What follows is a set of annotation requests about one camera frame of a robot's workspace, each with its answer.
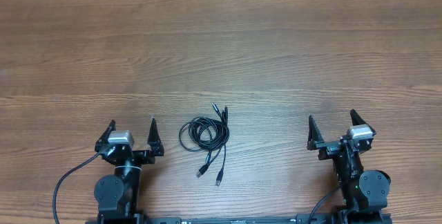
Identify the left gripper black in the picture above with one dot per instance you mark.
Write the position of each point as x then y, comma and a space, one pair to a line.
135, 152

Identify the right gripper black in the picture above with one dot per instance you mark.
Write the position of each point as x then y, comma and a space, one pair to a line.
337, 146

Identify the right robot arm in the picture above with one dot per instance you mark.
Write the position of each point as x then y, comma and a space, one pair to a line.
364, 191

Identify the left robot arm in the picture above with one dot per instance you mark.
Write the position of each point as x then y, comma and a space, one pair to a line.
117, 194

